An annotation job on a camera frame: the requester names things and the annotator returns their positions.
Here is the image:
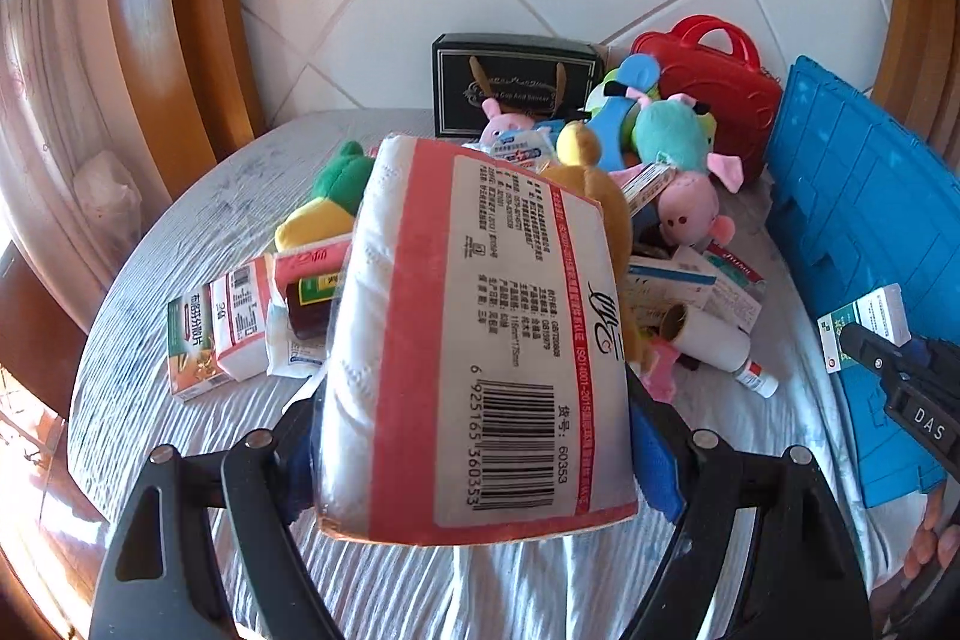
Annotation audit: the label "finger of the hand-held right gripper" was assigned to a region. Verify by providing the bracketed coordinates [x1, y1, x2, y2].
[907, 336, 960, 399]
[840, 323, 960, 483]

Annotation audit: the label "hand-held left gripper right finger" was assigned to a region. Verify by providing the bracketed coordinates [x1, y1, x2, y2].
[622, 370, 875, 640]

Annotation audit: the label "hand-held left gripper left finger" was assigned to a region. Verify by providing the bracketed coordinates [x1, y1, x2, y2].
[90, 377, 335, 640]

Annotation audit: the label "green white medicine box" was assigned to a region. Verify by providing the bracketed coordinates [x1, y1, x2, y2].
[817, 284, 914, 376]

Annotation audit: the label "blue plastic crate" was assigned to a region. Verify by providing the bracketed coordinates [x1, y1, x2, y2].
[763, 55, 960, 510]

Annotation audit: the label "white tissue pack red label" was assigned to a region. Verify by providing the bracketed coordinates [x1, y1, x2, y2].
[311, 134, 642, 547]

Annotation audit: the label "brown bear plush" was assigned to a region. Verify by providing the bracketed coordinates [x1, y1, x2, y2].
[555, 119, 655, 375]

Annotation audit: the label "person's right hand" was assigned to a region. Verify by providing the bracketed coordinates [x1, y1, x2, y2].
[904, 481, 960, 582]

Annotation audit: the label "small pink toy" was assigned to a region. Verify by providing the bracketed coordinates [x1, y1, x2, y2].
[643, 340, 681, 402]

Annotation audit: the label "white plastic wipes packet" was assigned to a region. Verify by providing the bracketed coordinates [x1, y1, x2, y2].
[265, 302, 332, 380]

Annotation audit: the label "small white tube red label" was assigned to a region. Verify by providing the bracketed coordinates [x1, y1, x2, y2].
[733, 361, 781, 399]

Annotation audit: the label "red teal medicine box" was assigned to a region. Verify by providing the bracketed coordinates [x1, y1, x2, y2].
[703, 241, 771, 335]

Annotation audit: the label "dark brown bottle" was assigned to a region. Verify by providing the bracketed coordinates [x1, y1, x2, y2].
[285, 276, 347, 342]

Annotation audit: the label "white orange medicine box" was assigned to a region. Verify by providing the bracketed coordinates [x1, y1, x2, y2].
[208, 256, 276, 384]

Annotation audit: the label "white blue medicine box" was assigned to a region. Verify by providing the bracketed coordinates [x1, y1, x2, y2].
[626, 256, 722, 313]

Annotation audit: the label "pink pig plush teal clothes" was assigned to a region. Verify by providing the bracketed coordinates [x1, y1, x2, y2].
[632, 92, 745, 253]

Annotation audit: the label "green yellow crocodile plush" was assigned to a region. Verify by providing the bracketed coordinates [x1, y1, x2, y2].
[274, 141, 377, 256]

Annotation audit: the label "red toy suitcase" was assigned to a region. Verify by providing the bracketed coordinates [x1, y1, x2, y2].
[630, 14, 785, 180]

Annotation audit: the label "white blue alcohol wipes packet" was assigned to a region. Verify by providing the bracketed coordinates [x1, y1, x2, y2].
[491, 130, 561, 174]

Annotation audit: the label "blue plush toy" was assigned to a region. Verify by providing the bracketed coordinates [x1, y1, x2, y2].
[583, 53, 662, 170]

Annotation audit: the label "small pink pig plush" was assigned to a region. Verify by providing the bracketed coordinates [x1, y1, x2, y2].
[478, 96, 557, 155]

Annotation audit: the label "black gift box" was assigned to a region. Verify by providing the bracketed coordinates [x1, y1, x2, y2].
[431, 32, 605, 139]

